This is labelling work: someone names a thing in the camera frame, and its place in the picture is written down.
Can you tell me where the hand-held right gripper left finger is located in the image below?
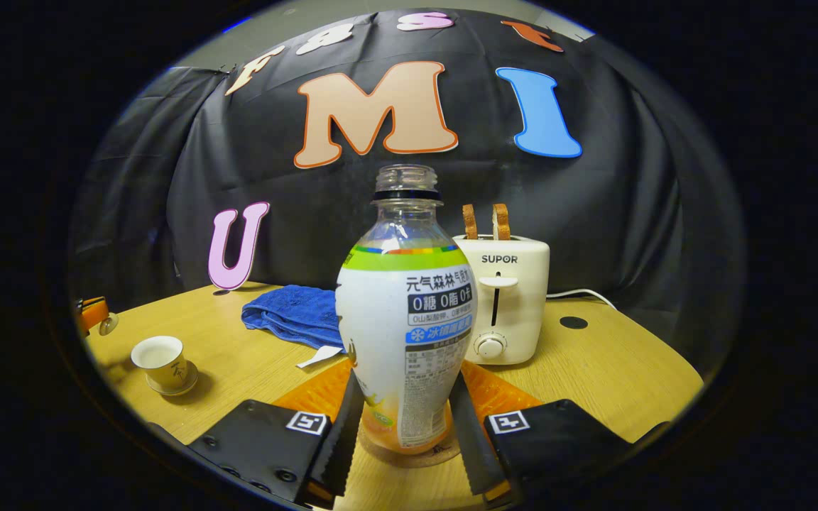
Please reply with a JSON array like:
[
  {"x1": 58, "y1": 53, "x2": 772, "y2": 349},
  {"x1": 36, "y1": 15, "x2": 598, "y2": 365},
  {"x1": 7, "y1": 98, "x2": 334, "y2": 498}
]
[{"x1": 189, "y1": 358, "x2": 367, "y2": 509}]

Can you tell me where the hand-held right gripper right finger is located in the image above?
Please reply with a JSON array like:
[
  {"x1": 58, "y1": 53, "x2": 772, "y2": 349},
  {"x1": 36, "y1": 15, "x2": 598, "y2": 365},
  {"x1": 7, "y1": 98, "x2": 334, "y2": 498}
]
[{"x1": 449, "y1": 361, "x2": 633, "y2": 509}]

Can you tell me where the round cork coaster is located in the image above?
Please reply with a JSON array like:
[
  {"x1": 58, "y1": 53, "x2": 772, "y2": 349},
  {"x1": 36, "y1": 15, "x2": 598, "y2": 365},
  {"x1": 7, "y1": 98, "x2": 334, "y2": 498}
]
[{"x1": 359, "y1": 424, "x2": 464, "y2": 468}]

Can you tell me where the cream ceramic teacup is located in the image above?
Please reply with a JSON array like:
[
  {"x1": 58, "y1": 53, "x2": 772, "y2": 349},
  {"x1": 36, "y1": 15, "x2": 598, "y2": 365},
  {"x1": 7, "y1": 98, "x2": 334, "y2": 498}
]
[{"x1": 131, "y1": 336, "x2": 188, "y2": 392}]

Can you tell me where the clear labelled water bottle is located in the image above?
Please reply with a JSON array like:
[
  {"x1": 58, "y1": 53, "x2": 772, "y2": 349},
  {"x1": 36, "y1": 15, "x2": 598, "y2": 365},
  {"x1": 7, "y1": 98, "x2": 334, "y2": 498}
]
[{"x1": 335, "y1": 165, "x2": 479, "y2": 455}]

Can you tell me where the cream ceramic saucer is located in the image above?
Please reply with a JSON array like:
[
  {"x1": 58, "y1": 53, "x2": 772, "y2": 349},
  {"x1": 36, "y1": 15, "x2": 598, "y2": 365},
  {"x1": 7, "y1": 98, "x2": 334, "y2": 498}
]
[{"x1": 145, "y1": 361, "x2": 199, "y2": 397}]

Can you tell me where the blue towel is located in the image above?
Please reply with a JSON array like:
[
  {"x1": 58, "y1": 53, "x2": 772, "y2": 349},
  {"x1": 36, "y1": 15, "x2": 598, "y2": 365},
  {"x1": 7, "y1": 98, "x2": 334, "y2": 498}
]
[{"x1": 241, "y1": 285, "x2": 345, "y2": 368}]

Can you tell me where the white toaster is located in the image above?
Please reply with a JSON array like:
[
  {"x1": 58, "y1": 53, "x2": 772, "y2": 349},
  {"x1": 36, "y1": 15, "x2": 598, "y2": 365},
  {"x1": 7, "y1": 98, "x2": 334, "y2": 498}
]
[{"x1": 452, "y1": 234, "x2": 550, "y2": 366}]

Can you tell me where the black backdrop cloth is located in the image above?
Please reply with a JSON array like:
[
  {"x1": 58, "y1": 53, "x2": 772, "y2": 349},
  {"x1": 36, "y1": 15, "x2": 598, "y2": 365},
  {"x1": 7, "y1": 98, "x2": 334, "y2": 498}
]
[{"x1": 68, "y1": 9, "x2": 736, "y2": 370}]

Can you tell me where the white power cable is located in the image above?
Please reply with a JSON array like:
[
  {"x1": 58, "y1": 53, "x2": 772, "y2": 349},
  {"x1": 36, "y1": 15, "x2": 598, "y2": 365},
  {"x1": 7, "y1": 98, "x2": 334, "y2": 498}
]
[{"x1": 545, "y1": 288, "x2": 617, "y2": 310}]

